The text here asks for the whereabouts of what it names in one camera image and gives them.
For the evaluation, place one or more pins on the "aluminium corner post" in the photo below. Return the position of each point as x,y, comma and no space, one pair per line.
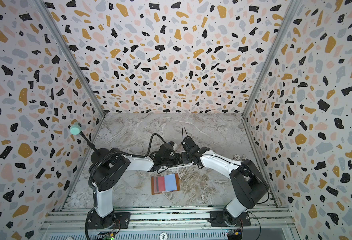
49,21
291,11

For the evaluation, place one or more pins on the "brown leather card holder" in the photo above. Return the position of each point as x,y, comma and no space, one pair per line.
172,183

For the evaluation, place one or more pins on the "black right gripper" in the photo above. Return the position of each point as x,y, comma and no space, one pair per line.
189,154

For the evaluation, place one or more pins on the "aluminium corner post left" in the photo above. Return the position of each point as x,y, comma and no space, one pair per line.
49,21

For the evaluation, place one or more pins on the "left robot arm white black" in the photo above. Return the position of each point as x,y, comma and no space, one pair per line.
108,166

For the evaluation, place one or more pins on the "black stand with green ball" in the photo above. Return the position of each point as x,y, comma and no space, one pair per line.
76,129

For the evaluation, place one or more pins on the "aluminium corner post right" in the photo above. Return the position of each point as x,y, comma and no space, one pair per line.
291,11

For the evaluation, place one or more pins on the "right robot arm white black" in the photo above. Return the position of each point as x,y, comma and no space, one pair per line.
247,181

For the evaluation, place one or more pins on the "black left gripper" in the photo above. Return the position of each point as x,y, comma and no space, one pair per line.
178,158

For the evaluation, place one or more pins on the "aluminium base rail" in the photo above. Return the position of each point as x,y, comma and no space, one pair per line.
196,223

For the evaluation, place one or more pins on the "white plastic slotted basket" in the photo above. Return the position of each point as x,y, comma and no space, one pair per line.
165,168

